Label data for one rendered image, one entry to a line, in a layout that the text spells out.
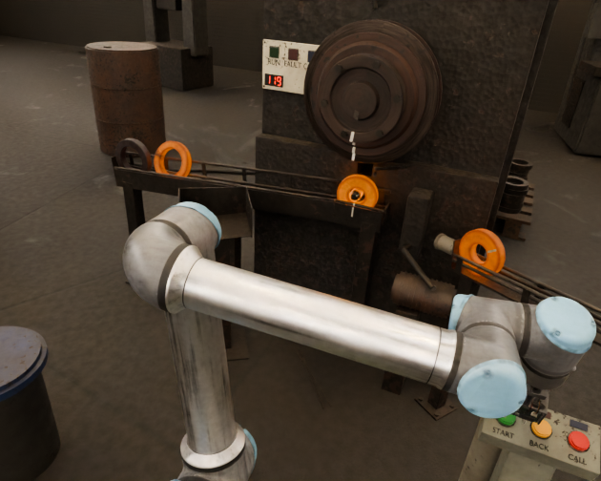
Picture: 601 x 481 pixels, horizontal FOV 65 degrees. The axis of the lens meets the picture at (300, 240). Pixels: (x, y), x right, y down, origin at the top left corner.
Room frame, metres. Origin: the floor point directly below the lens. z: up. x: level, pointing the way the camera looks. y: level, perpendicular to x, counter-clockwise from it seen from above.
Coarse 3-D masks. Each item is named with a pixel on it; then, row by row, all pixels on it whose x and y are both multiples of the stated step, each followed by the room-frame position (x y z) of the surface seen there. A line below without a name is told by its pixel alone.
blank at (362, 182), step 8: (352, 176) 1.68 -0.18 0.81; (360, 176) 1.67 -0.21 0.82; (344, 184) 1.68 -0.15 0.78; (352, 184) 1.67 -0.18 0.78; (360, 184) 1.66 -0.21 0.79; (368, 184) 1.65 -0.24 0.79; (344, 192) 1.67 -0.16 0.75; (368, 192) 1.65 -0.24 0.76; (376, 192) 1.64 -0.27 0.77; (344, 200) 1.67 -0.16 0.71; (352, 200) 1.68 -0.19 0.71; (368, 200) 1.65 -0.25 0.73; (376, 200) 1.64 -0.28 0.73
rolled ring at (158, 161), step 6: (162, 144) 2.05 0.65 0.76; (168, 144) 2.04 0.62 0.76; (174, 144) 2.03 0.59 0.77; (180, 144) 2.03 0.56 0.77; (156, 150) 2.06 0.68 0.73; (162, 150) 2.04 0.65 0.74; (168, 150) 2.06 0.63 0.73; (180, 150) 2.01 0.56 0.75; (186, 150) 2.02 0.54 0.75; (156, 156) 2.04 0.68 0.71; (162, 156) 2.05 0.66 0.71; (180, 156) 2.00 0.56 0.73; (186, 156) 1.99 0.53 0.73; (156, 162) 2.03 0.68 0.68; (162, 162) 2.05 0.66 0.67; (186, 162) 1.98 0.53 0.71; (156, 168) 2.02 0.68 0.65; (162, 168) 2.03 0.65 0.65; (180, 168) 1.98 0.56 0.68; (186, 168) 1.97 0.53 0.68; (180, 174) 1.97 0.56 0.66; (186, 174) 1.98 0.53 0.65
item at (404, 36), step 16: (336, 32) 1.69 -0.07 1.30; (352, 32) 1.67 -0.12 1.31; (384, 32) 1.63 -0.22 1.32; (400, 32) 1.61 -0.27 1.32; (320, 48) 1.71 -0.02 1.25; (416, 48) 1.59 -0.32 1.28; (432, 64) 1.57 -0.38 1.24; (304, 80) 1.73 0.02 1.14; (432, 80) 1.56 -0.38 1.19; (304, 96) 1.72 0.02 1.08; (432, 96) 1.56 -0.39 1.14; (432, 112) 1.56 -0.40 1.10; (320, 128) 1.70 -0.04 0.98; (416, 144) 1.57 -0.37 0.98; (368, 160) 1.63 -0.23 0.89; (384, 160) 1.61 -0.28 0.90
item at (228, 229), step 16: (192, 192) 1.67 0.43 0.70; (208, 192) 1.69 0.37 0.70; (224, 192) 1.70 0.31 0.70; (240, 192) 1.72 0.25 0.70; (208, 208) 1.69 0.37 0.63; (224, 208) 1.70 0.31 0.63; (240, 208) 1.72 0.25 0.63; (224, 224) 1.61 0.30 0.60; (240, 224) 1.61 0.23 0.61; (224, 240) 1.57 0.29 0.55; (224, 256) 1.57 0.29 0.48; (224, 320) 1.57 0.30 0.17; (224, 336) 1.57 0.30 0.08; (240, 336) 1.66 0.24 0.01; (240, 352) 1.56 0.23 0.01
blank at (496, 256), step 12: (480, 228) 1.37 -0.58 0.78; (468, 240) 1.37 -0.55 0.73; (480, 240) 1.33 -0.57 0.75; (492, 240) 1.30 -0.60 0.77; (468, 252) 1.36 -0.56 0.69; (492, 252) 1.29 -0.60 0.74; (504, 252) 1.28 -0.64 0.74; (468, 264) 1.35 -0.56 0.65; (480, 264) 1.31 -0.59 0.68; (492, 264) 1.28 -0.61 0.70; (480, 276) 1.30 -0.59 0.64
